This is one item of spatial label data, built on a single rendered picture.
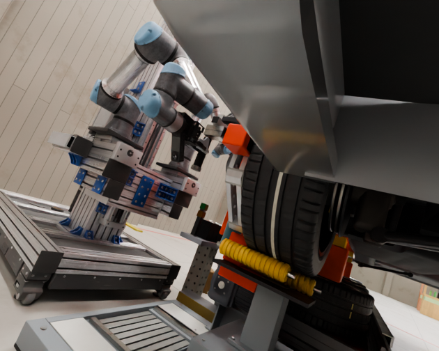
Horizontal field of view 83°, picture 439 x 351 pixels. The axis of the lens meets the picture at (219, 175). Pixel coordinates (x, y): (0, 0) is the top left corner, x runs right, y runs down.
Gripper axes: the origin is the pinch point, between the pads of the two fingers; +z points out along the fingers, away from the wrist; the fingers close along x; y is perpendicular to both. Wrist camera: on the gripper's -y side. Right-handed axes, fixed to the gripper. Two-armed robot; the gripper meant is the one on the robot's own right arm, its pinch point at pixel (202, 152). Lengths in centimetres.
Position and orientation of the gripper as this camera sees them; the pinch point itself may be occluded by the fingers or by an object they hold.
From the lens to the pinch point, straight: 104.7
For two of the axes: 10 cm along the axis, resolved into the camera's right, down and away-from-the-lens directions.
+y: 3.5, -9.2, 1.7
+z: 4.6, 3.3, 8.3
